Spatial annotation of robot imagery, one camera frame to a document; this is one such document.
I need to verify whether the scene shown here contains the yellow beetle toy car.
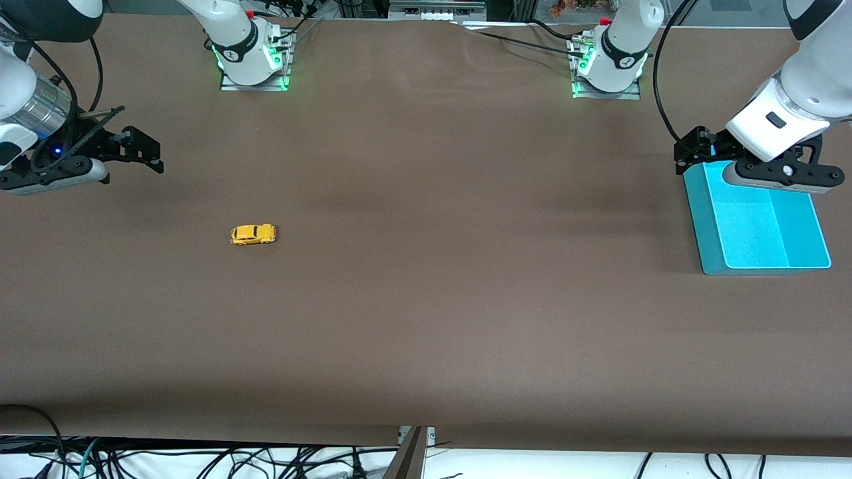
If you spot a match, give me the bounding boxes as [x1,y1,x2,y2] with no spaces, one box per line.
[230,224,278,246]

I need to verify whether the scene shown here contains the teal plastic bin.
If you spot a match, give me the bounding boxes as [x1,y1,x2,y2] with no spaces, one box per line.
[683,160,833,276]

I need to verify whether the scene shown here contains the white power strip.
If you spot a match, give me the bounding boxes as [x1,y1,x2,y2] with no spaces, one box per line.
[388,0,488,21]

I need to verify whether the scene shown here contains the brown table cover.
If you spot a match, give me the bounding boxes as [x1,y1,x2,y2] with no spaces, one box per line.
[0,12,852,457]

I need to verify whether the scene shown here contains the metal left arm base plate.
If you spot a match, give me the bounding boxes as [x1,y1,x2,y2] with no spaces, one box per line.
[570,35,644,101]

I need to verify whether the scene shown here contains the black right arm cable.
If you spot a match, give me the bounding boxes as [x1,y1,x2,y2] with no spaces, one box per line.
[19,35,127,175]

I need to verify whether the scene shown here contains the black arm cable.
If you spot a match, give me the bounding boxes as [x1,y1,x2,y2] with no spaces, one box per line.
[19,35,127,175]
[652,0,701,144]

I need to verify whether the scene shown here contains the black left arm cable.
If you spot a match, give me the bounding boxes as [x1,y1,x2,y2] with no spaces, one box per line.
[652,0,701,144]

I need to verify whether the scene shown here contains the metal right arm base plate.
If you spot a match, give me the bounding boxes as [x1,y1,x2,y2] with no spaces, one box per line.
[218,28,295,93]

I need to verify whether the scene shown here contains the long black table cable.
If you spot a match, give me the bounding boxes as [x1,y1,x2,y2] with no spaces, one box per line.
[458,19,588,59]

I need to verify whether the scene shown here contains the thick black looped cable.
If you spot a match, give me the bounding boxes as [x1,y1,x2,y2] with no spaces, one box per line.
[0,403,69,479]

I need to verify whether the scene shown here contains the teal cable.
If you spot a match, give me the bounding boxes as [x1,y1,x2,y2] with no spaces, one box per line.
[76,437,103,479]

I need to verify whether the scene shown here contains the metal table edge bracket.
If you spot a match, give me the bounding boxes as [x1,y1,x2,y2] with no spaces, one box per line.
[381,425,437,479]

